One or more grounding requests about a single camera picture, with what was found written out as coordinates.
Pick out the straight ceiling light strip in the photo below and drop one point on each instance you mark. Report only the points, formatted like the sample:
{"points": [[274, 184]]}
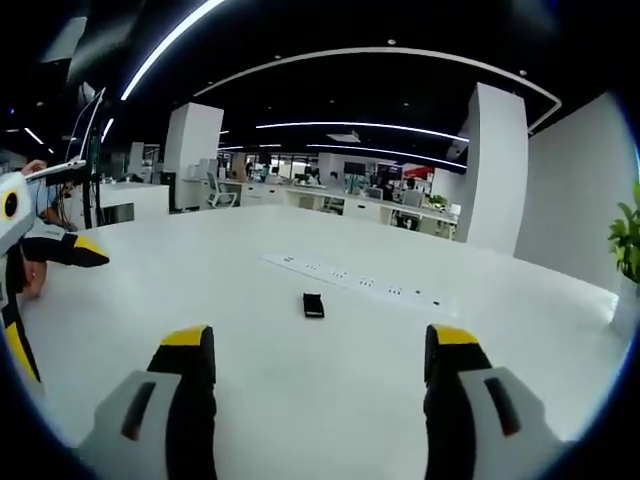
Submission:
{"points": [[390, 152], [360, 125]]}

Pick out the white plant pot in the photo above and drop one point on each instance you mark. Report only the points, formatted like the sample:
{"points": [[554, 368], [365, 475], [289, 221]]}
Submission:
{"points": [[627, 310]]}

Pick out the person's left hand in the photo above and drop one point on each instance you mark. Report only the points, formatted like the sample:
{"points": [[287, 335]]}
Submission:
{"points": [[34, 280]]}

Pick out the row of white office desks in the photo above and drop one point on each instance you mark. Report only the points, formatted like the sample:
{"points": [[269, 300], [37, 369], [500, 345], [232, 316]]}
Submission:
{"points": [[360, 205]]}

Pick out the curved ceiling light strip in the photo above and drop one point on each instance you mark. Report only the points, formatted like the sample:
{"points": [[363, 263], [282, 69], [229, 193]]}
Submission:
{"points": [[375, 51]]}

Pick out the white office chair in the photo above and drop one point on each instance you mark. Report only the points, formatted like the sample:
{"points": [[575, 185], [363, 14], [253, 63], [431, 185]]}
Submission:
{"points": [[220, 192]]}

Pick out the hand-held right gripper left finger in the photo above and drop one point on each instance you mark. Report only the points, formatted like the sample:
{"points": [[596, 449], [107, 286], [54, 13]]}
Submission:
{"points": [[150, 415]]}

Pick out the open silver laptop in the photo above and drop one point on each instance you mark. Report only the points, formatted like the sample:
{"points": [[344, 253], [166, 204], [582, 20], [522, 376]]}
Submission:
{"points": [[87, 130]]}

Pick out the long bright ceiling light strip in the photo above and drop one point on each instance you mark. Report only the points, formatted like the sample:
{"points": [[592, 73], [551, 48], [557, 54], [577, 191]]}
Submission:
{"points": [[165, 47]]}

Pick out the black plastic buckle socket part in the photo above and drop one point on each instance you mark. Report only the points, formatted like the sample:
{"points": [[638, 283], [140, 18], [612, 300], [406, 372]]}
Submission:
{"points": [[315, 311]]}

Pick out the green leafy plant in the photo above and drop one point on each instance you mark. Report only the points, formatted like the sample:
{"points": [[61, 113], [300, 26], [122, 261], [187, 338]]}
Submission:
{"points": [[627, 235]]}

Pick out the black laptop stand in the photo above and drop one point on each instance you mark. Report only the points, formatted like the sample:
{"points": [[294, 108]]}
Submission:
{"points": [[91, 200]]}

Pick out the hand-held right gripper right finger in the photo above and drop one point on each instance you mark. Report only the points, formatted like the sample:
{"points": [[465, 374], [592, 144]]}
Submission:
{"points": [[480, 415]]}

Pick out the black plastic buckle pronged part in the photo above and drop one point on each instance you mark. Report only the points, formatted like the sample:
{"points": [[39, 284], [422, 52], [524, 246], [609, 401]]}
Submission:
{"points": [[312, 297]]}

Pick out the white low cabinet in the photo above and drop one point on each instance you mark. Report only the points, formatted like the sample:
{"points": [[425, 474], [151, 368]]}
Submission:
{"points": [[135, 200]]}

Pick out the white recessed power strip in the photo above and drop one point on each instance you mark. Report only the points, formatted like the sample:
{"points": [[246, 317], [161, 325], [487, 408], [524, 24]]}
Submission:
{"points": [[360, 282]]}

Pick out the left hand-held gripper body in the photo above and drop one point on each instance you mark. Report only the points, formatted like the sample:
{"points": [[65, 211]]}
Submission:
{"points": [[15, 215]]}

